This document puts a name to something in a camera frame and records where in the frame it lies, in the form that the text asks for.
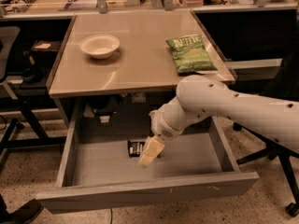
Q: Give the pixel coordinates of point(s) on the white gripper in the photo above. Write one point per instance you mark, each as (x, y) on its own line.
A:
(160, 125)

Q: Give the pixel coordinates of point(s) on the black rxbar chocolate bar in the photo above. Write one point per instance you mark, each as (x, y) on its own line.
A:
(135, 148)

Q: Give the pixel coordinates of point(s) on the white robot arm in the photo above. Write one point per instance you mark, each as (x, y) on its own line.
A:
(199, 97)

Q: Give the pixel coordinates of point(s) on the grey open top drawer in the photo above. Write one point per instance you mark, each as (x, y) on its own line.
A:
(97, 172)

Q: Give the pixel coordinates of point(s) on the green kettle chips bag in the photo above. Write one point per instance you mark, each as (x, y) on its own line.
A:
(190, 56)

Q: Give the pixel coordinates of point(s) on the white paper bowl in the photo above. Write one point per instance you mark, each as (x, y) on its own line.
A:
(99, 46)

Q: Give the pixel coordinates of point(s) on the black office chair right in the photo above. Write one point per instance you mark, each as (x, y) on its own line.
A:
(274, 150)

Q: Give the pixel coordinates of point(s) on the black box under desk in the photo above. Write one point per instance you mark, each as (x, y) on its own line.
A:
(45, 52)

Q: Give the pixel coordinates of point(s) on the black shoe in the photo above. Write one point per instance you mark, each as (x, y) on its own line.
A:
(24, 215)

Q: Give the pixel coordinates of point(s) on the grey office chair left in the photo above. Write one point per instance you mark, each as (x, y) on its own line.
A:
(8, 35)

